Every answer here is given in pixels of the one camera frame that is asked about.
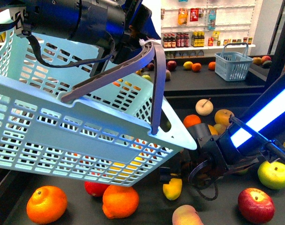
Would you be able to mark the yellow orange apple front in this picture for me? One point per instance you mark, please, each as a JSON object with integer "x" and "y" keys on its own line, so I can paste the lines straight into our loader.
{"x": 212, "y": 130}

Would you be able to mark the white product shelf right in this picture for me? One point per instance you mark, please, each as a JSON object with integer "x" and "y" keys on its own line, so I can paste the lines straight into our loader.
{"x": 192, "y": 28}

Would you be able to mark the large light blue basket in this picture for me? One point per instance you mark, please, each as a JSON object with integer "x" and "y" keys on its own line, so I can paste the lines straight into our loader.
{"x": 104, "y": 136}

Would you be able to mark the peach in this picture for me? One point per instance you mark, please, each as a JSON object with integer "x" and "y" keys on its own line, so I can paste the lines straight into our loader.
{"x": 186, "y": 215}

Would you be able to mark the yellow orange apple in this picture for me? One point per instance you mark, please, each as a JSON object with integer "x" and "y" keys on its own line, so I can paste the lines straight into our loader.
{"x": 212, "y": 130}
{"x": 222, "y": 116}

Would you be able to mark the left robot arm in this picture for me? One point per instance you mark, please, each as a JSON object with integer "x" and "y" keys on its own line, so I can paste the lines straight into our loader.
{"x": 116, "y": 27}

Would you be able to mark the large orange left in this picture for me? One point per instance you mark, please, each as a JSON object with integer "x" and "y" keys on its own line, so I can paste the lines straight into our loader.
{"x": 46, "y": 205}

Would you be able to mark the yellow green kiwi fruit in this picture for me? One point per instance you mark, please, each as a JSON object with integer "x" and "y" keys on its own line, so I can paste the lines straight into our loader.
{"x": 220, "y": 128}

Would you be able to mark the white pear with stem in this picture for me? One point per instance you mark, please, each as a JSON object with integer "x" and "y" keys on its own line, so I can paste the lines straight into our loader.
{"x": 204, "y": 107}

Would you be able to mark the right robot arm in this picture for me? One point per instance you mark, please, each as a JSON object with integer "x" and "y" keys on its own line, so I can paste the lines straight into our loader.
{"x": 241, "y": 145}

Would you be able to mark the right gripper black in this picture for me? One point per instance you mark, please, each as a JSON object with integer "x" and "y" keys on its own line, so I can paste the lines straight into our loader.
{"x": 214, "y": 157}

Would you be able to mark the small blue basket far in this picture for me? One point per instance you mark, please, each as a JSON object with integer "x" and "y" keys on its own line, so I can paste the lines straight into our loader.
{"x": 233, "y": 66}

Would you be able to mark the orange with knob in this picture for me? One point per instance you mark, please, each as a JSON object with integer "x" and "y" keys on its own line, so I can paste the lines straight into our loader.
{"x": 119, "y": 202}

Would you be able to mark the red tomato fruit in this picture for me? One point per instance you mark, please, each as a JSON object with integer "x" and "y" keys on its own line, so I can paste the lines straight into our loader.
{"x": 95, "y": 189}

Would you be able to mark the green apple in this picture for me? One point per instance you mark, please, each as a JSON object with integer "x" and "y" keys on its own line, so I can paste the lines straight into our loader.
{"x": 272, "y": 175}

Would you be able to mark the yellow lemon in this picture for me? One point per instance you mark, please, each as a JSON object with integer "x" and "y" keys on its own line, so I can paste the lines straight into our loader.
{"x": 173, "y": 189}

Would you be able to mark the red apple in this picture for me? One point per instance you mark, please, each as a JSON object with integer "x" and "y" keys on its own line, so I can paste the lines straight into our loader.
{"x": 256, "y": 206}

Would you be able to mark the orange near shelf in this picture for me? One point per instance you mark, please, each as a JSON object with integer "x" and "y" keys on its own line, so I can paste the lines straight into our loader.
{"x": 191, "y": 120}

